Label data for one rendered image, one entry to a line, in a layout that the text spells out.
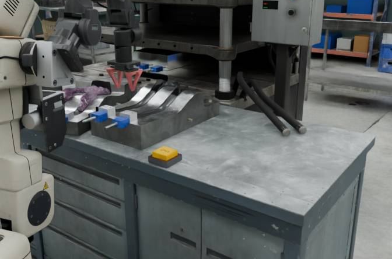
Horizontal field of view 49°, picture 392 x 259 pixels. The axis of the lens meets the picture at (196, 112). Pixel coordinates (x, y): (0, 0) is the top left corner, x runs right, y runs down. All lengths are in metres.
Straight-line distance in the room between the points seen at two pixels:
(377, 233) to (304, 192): 1.47
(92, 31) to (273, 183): 0.67
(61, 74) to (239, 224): 0.68
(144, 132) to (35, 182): 0.40
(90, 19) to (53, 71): 0.19
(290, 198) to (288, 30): 1.04
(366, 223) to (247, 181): 1.56
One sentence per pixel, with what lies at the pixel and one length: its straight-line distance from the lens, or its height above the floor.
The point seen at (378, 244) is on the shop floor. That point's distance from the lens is 2.61.
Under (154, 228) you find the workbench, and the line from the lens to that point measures 1.60.
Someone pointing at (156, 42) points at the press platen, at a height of 1.02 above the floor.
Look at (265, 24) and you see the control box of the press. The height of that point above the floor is 1.16.
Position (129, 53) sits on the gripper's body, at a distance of 1.47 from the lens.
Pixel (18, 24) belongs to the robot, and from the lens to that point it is 1.24.
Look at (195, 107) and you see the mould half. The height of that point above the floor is 0.88.
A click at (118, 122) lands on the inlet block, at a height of 0.90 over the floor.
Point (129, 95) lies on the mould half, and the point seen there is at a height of 0.85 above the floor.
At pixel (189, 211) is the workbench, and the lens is 1.45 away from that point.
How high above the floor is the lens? 1.38
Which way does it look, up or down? 18 degrees down
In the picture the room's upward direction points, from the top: straight up
